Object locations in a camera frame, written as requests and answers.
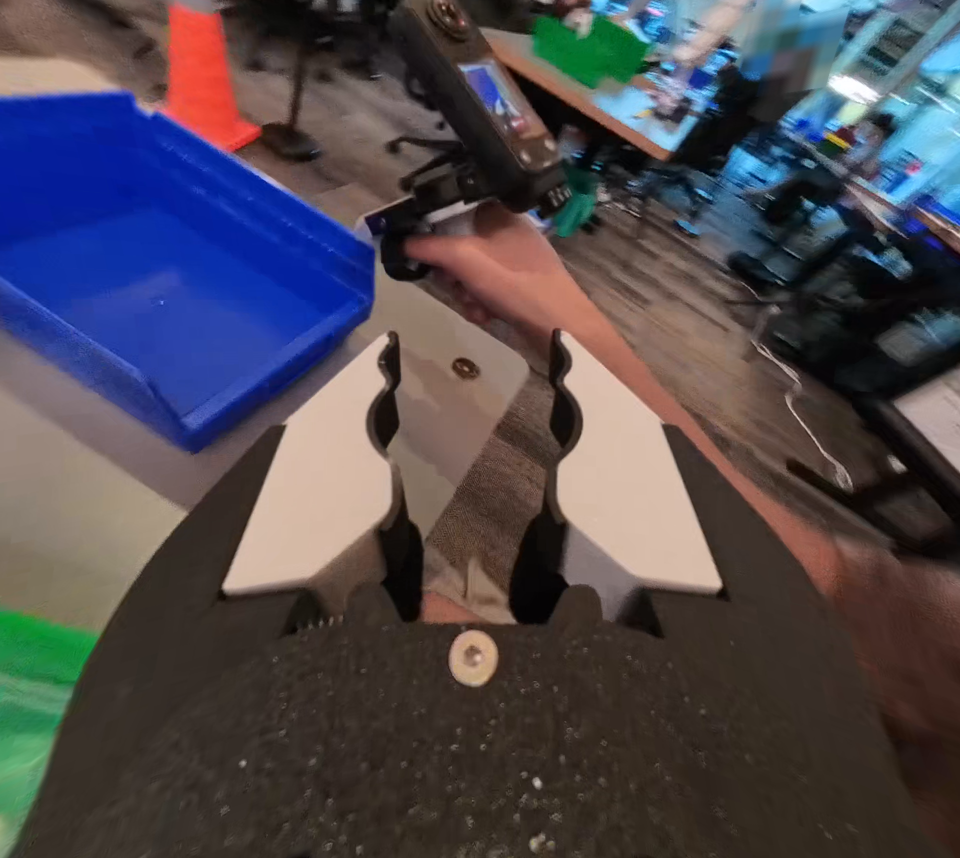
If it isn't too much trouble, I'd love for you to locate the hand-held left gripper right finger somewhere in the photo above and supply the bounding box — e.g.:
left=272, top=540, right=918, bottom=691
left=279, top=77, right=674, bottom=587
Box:
left=508, top=328, right=724, bottom=625

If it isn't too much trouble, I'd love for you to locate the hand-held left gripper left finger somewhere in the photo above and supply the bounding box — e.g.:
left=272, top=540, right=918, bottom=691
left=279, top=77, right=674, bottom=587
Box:
left=222, top=330, right=426, bottom=623

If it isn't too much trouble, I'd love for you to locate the green plastic bin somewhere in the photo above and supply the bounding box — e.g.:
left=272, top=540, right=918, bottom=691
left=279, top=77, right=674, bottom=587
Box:
left=0, top=605, right=100, bottom=833

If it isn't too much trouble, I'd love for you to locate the person's right forearm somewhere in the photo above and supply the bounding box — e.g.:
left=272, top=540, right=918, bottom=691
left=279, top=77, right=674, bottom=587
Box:
left=517, top=276, right=960, bottom=858

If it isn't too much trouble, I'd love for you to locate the person's right hand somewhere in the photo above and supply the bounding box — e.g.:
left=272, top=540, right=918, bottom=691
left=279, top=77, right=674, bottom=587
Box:
left=403, top=205, right=588, bottom=349

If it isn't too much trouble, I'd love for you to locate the small green bin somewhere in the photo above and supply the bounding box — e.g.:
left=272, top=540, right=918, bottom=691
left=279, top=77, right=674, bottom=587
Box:
left=531, top=14, right=652, bottom=89

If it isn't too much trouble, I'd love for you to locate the wooden table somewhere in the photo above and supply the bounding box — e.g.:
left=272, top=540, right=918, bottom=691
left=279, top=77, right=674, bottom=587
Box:
left=480, top=27, right=725, bottom=163

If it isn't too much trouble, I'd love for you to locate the black round-base stand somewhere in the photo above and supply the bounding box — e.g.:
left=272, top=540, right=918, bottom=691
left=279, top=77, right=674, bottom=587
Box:
left=258, top=10, right=325, bottom=163

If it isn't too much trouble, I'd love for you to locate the blue plastic bin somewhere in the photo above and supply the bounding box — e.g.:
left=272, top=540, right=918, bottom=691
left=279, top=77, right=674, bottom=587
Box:
left=0, top=90, right=376, bottom=455

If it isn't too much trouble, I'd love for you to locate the orange traffic cone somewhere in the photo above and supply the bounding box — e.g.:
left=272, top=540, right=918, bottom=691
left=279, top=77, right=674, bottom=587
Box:
left=160, top=0, right=263, bottom=153

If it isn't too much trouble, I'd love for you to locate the white side table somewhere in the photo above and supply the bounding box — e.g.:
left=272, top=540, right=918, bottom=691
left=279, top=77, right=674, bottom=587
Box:
left=862, top=363, right=960, bottom=499

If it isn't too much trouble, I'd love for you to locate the black office chair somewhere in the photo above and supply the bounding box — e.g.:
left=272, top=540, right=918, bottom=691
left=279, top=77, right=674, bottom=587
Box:
left=729, top=153, right=858, bottom=291

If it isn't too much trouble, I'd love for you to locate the white floor cable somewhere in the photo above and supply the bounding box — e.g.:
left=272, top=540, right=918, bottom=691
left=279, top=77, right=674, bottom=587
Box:
left=748, top=306, right=858, bottom=493

